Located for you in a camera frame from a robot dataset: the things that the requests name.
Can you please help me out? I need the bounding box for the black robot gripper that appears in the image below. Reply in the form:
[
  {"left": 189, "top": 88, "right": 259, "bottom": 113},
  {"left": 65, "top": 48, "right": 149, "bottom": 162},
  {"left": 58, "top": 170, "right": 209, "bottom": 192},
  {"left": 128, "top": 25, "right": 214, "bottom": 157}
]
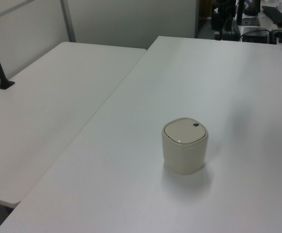
[{"left": 211, "top": 0, "right": 236, "bottom": 41}]

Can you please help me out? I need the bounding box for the beige trash bin lid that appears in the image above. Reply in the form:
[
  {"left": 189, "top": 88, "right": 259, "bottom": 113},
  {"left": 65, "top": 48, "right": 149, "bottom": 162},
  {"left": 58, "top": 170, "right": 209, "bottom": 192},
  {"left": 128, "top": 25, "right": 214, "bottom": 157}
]
[{"left": 164, "top": 118, "right": 207, "bottom": 145}]

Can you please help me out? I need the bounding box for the beige small trash bin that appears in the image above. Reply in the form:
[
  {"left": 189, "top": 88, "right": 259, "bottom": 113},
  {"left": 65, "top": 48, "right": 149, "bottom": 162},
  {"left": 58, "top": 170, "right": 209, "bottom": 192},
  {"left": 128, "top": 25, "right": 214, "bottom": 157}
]
[{"left": 161, "top": 116, "right": 209, "bottom": 175}]

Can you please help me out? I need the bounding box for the thin black upright pole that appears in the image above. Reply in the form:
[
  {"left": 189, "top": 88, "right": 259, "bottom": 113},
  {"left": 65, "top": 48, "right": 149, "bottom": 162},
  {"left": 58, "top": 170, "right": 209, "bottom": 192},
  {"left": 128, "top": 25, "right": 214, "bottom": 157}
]
[{"left": 236, "top": 0, "right": 244, "bottom": 26}]

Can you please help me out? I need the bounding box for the black flat pad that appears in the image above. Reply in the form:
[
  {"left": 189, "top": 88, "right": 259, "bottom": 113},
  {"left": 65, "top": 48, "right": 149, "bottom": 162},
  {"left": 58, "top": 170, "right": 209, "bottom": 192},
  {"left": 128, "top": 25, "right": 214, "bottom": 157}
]
[{"left": 240, "top": 17, "right": 261, "bottom": 27}]

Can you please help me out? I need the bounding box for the black electronics box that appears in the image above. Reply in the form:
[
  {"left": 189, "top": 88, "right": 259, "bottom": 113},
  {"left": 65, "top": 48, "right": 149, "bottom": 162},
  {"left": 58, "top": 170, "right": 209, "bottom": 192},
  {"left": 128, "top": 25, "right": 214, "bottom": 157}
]
[{"left": 242, "top": 26, "right": 271, "bottom": 44}]

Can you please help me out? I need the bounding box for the black keyboard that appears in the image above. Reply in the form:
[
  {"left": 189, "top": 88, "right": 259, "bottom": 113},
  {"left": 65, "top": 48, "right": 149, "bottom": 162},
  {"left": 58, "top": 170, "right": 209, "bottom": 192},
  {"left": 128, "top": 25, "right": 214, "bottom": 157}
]
[{"left": 262, "top": 5, "right": 282, "bottom": 25}]

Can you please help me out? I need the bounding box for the grey partition frame post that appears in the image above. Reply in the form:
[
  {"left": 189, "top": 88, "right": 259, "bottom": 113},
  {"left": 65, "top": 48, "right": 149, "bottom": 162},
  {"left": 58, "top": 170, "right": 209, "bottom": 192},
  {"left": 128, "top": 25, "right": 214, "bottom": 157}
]
[{"left": 59, "top": 0, "right": 77, "bottom": 43}]

